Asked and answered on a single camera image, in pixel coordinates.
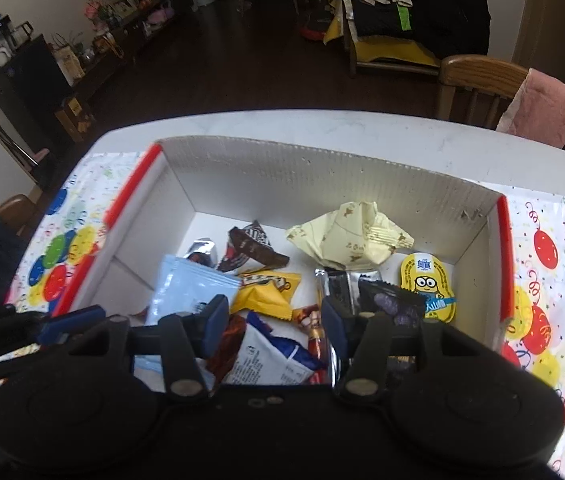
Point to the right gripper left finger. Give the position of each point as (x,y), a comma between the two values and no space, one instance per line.
(186,338)

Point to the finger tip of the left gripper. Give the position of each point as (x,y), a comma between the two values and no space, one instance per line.
(56,330)

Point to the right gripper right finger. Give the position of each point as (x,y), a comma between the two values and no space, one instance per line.
(361,344)

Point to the white blue snack packet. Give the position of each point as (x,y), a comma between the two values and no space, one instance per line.
(264,359)

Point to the cream snack bag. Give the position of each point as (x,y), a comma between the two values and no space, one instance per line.
(356,236)

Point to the light blue snack packet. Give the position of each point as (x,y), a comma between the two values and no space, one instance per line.
(184,286)

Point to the dark purple snack packet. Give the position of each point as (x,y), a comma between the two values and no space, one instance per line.
(403,307)

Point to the silver foil packet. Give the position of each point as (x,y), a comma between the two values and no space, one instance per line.
(203,251)

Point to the yellow minion snack pack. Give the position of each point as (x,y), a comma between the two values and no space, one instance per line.
(427,276)

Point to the yellow chocolate candy bag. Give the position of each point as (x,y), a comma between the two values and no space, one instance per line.
(268,293)

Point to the brown chocolate packet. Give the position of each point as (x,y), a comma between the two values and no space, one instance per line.
(248,249)

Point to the red cardboard box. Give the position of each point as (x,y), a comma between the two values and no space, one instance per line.
(293,250)

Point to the balloon birthday tablecloth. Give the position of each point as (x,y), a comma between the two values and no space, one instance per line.
(535,336)

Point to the black cabinet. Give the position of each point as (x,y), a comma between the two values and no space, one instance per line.
(32,88)

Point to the wooden chair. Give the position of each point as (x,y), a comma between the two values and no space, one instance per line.
(484,79)

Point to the pink cloth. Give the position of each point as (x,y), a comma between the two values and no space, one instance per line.
(537,111)

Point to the clothes pile on sofa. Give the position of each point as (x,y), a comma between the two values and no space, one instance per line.
(442,27)

